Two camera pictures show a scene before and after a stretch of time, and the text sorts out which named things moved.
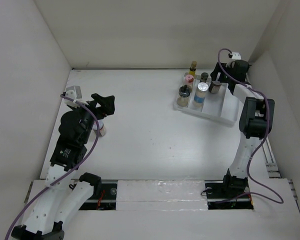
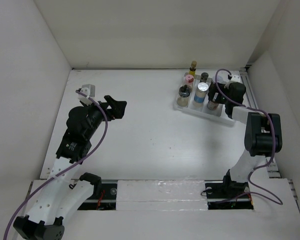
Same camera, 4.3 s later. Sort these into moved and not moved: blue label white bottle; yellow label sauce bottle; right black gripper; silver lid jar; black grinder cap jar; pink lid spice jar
Moved: silver lid jar; right black gripper
Not moved: yellow label sauce bottle; blue label white bottle; pink lid spice jar; black grinder cap jar
